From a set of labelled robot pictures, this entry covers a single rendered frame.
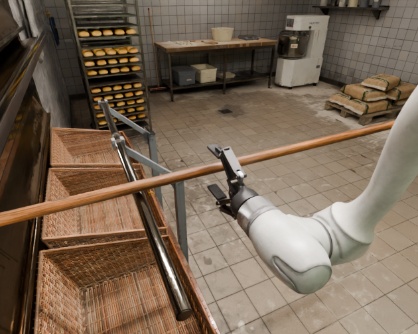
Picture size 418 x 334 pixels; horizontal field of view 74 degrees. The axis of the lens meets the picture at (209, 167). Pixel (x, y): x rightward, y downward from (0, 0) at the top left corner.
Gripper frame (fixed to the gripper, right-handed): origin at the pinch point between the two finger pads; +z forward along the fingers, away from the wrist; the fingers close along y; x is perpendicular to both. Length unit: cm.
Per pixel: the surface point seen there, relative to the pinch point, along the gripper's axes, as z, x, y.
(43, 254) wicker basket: 24, -54, 35
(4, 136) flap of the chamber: -6.9, -43.3, -21.8
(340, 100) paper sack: 238, 339, 97
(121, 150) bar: 25.5, -21.8, 1.7
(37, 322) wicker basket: -3, -54, 34
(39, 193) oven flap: 46, -53, 24
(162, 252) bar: -22.2, -22.0, 1.6
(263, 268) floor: 38, 59, 119
